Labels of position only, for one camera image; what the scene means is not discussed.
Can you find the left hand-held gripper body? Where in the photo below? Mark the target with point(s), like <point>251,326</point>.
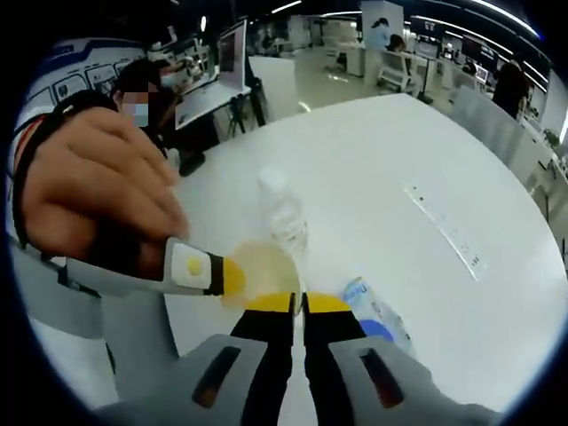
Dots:
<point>53,293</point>

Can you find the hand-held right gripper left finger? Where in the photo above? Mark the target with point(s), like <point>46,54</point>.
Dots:
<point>262,355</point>

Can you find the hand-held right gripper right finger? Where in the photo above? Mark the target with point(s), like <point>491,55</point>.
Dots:
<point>333,355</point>

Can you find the clear bag with blue disc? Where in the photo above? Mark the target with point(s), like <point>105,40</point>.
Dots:
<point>381,319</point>

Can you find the white paper cup green print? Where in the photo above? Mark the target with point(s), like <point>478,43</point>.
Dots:
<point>266,270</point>

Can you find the clear plastic water bottle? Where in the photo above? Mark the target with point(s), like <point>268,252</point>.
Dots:
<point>284,213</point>

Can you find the white tabletop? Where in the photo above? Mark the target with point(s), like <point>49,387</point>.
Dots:
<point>377,177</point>

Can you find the person's left hand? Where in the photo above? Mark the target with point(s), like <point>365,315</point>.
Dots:
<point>97,186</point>

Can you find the black stand base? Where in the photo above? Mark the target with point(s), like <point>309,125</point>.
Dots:
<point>193,164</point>

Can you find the white flat panel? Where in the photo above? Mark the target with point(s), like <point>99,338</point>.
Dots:
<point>208,111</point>

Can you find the white table socket strip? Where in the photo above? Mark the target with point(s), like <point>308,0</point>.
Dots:
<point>448,231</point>

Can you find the black tripod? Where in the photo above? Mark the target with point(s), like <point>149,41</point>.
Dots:
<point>257,106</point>

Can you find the large tilted monitor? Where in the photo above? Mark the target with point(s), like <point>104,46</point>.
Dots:
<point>233,53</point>

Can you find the white desk partition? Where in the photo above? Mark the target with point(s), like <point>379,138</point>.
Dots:
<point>501,128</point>

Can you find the white office chair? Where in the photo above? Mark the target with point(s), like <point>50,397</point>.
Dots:
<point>395,68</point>

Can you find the green potted plant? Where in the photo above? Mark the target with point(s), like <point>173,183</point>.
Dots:
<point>552,137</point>

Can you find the row of background monitors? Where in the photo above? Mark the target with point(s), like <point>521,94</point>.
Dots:
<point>444,40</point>

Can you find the long curved ceiling light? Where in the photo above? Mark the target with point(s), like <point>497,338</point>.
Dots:
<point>501,11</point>

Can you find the blue outlined wall poster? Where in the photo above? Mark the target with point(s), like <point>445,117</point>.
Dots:
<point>89,71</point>

